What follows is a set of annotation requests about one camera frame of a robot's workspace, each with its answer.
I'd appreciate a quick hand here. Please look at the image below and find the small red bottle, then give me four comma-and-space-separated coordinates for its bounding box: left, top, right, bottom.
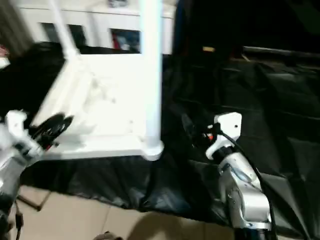
112, 33, 121, 51

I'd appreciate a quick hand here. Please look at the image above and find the white cabinet with glass doors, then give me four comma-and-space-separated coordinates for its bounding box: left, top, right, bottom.
10, 0, 177, 55

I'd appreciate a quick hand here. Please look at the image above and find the white plastic table leg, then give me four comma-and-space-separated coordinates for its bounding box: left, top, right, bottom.
138, 0, 165, 162
47, 0, 82, 62

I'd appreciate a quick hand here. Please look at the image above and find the black stand leg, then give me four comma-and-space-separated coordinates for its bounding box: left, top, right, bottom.
17, 192, 49, 212

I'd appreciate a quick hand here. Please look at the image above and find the black left robot foot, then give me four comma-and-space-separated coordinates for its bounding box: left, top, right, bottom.
95, 232, 124, 240

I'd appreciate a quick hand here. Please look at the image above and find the white plastic table top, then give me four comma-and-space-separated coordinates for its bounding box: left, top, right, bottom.
29, 52, 166, 162

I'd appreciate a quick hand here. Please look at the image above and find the glossy black mat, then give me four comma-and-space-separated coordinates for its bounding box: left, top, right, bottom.
0, 42, 320, 237

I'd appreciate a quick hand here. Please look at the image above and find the grey metal clutter object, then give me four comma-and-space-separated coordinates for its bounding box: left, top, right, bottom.
107, 0, 129, 8

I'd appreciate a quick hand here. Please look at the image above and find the grey curtain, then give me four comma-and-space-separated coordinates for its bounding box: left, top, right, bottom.
0, 0, 31, 57

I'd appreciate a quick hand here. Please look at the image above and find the red and white object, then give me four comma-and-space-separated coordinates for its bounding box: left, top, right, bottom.
0, 45, 11, 69

